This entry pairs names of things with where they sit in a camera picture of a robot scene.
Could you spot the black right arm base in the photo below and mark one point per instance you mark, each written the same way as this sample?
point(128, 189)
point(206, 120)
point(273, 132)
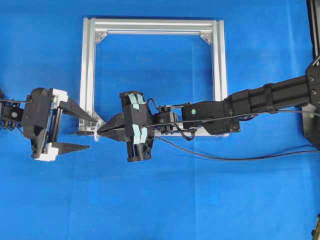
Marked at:
point(311, 120)

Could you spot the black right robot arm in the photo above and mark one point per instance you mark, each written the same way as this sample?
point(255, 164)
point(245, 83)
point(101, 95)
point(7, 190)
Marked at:
point(221, 117)

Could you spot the yellow black object bottom right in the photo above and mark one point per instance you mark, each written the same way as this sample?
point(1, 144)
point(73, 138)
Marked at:
point(315, 232)

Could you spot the blue table mat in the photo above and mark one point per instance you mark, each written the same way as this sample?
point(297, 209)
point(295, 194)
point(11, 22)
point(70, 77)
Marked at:
point(258, 184)

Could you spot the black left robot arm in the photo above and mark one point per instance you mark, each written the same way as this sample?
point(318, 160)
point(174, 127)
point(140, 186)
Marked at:
point(11, 115)

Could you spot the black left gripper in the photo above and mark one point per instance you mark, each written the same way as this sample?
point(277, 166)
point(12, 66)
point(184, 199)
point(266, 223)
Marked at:
point(36, 118)

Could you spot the square aluminium extrusion frame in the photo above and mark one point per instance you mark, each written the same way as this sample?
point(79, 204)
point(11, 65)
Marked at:
point(97, 29)

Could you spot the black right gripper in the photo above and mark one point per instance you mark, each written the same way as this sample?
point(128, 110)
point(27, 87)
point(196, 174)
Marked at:
point(135, 118)

